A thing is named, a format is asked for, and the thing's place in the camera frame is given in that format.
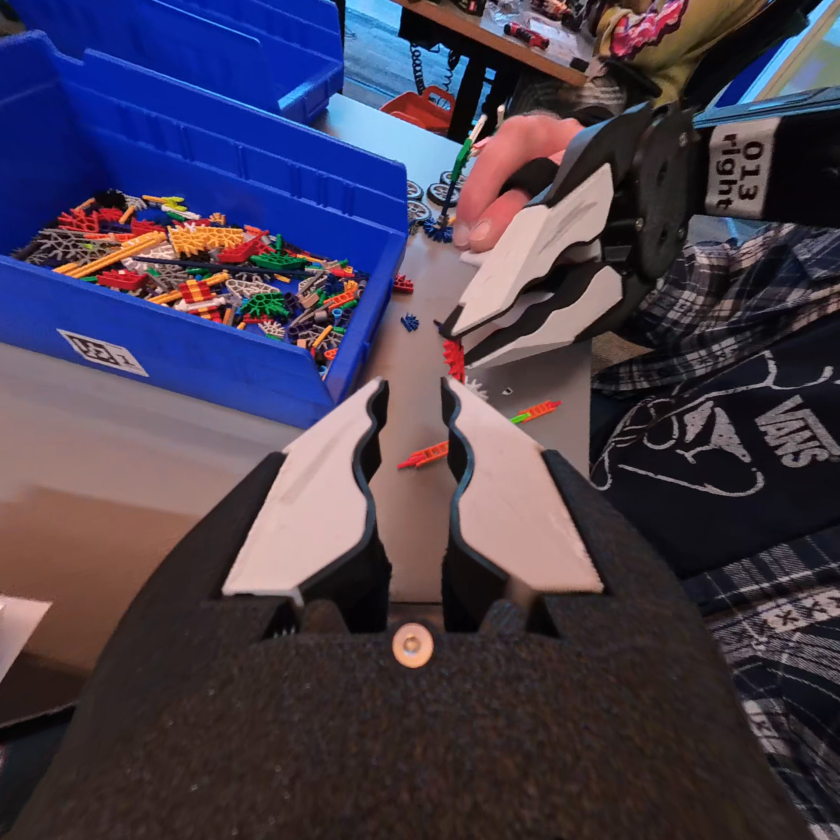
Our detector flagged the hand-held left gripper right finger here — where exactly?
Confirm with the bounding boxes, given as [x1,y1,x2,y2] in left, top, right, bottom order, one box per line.
[441,377,605,632]

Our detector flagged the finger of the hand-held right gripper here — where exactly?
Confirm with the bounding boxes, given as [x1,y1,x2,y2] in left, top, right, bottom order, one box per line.
[441,163,616,339]
[461,261,626,368]

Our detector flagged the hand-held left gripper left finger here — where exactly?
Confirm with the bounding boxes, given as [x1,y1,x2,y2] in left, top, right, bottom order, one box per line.
[222,377,393,632]

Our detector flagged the toy rod and connector assembly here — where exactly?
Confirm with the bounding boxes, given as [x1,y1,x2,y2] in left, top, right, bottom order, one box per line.
[397,377,563,471]

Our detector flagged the blue plastic bin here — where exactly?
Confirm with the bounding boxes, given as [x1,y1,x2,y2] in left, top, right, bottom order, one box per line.
[0,29,409,429]

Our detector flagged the pile of colourful toy pieces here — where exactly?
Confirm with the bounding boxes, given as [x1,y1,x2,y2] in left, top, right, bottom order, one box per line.
[13,189,370,382]

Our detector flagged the person's right forearm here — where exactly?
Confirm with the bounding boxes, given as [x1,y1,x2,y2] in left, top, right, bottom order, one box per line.
[591,223,840,395]

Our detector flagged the person's right hand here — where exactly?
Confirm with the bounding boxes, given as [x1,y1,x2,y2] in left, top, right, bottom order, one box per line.
[453,113,588,255]

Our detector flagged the wheeled toy model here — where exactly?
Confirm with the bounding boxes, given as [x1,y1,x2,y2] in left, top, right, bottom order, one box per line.
[406,105,506,245]

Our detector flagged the yellow pink printed cloth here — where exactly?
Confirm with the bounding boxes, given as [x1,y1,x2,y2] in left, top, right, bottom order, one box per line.
[594,0,769,106]

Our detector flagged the red plastic crate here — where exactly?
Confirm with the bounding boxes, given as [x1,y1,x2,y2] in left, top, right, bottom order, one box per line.
[381,85,457,135]

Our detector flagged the wooden workbench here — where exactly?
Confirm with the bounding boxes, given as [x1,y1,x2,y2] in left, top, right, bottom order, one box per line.
[394,0,592,142]

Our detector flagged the red black tool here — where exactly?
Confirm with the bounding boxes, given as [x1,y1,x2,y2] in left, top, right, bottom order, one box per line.
[502,21,551,50]

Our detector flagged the white bin label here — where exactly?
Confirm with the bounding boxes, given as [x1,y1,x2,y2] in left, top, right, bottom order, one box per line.
[58,328,150,378]

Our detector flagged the white instruction sheet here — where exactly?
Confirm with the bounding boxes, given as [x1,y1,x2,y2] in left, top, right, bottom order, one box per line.
[0,594,53,683]

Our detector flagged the empty blue divided bin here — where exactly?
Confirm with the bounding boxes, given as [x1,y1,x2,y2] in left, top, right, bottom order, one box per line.
[0,0,345,126]

